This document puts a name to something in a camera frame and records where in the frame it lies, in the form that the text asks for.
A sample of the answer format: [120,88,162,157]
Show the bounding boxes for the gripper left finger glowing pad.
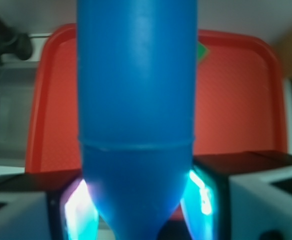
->
[0,170,100,240]

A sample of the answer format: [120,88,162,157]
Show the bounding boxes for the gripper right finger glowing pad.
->
[179,150,292,240]

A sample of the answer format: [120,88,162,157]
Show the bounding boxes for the blue plastic bottle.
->
[76,0,198,240]

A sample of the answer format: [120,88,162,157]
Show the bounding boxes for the red plastic tray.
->
[24,23,289,222]

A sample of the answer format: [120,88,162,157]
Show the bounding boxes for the grey toy sink basin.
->
[0,33,50,167]

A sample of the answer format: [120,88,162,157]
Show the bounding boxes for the green wooden block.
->
[197,42,209,64]

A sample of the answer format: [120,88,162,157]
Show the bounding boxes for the grey sink faucet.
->
[0,19,34,66]

